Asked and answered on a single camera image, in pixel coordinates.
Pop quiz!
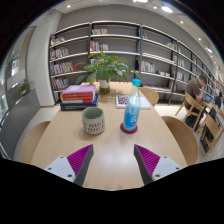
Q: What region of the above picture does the person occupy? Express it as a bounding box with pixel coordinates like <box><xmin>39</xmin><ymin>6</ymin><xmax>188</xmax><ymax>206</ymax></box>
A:
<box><xmin>213</xmin><ymin>89</ymin><xmax>224</xmax><ymax>109</ymax></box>
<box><xmin>184</xmin><ymin>74</ymin><xmax>208</xmax><ymax>129</ymax></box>

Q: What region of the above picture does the pink-covered book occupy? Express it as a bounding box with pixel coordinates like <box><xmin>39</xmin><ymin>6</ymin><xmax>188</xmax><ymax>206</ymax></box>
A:
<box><xmin>61</xmin><ymin>84</ymin><xmax>97</xmax><ymax>101</ymax></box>

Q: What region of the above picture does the grey bookshelf unit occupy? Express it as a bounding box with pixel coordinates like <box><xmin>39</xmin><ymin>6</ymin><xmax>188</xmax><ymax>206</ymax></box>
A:
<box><xmin>48</xmin><ymin>20</ymin><xmax>216</xmax><ymax>104</ymax></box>

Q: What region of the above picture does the open laptop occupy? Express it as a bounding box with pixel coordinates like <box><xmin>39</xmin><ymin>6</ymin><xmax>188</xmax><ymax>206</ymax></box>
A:
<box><xmin>203</xmin><ymin>93</ymin><xmax>213</xmax><ymax>104</ymax></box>

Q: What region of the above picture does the grey-green patterned cup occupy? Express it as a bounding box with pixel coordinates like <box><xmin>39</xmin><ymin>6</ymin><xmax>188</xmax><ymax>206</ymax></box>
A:
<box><xmin>81</xmin><ymin>106</ymin><xmax>106</xmax><ymax>136</ymax></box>

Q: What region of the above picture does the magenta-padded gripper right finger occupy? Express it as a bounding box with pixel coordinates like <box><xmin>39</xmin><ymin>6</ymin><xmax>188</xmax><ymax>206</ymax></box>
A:
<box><xmin>133</xmin><ymin>144</ymin><xmax>183</xmax><ymax>186</ymax></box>

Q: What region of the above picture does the clear blue-capped drink bottle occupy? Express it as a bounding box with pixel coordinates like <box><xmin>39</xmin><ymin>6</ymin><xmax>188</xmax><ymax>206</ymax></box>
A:
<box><xmin>122</xmin><ymin>78</ymin><xmax>142</xmax><ymax>132</ymax></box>

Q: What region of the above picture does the white patterned booklet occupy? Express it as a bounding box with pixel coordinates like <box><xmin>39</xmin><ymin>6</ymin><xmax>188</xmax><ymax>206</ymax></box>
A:
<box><xmin>115</xmin><ymin>94</ymin><xmax>152</xmax><ymax>110</ymax></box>

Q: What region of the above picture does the red book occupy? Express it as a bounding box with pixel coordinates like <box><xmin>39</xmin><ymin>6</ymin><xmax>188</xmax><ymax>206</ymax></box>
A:
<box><xmin>61</xmin><ymin>93</ymin><xmax>96</xmax><ymax>104</ymax></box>

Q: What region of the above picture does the small leafy potted plant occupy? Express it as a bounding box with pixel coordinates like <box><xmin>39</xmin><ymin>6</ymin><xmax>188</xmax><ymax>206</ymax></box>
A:
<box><xmin>18</xmin><ymin>78</ymin><xmax>34</xmax><ymax>97</ymax></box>

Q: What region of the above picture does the group of wooden chairs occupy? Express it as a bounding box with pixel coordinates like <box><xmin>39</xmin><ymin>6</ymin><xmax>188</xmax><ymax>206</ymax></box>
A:
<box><xmin>174</xmin><ymin>91</ymin><xmax>224</xmax><ymax>158</ymax></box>

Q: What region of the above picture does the group of ceiling lights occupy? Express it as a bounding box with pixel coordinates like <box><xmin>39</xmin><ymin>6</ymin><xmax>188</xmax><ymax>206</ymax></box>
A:
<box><xmin>65</xmin><ymin>0</ymin><xmax>214</xmax><ymax>54</ymax></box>

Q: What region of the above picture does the dark blue book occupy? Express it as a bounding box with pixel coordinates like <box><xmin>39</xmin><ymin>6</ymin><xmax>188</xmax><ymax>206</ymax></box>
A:
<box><xmin>59</xmin><ymin>93</ymin><xmax>100</xmax><ymax>112</ymax></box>

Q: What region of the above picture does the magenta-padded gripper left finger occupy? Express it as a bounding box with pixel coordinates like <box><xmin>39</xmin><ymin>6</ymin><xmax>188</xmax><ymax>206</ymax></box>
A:
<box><xmin>43</xmin><ymin>144</ymin><xmax>95</xmax><ymax>187</ymax></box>

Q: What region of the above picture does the light wooden chair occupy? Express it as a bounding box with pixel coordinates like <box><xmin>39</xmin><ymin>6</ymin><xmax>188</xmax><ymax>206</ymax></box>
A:
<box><xmin>139</xmin><ymin>86</ymin><xmax>160</xmax><ymax>108</ymax></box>
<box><xmin>160</xmin><ymin>115</ymin><xmax>200</xmax><ymax>167</ymax></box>
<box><xmin>20</xmin><ymin>120</ymin><xmax>52</xmax><ymax>165</ymax></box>

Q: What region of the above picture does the green potted plant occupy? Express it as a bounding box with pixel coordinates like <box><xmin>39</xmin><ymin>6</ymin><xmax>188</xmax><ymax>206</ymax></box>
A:
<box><xmin>75</xmin><ymin>50</ymin><xmax>141</xmax><ymax>95</ymax></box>

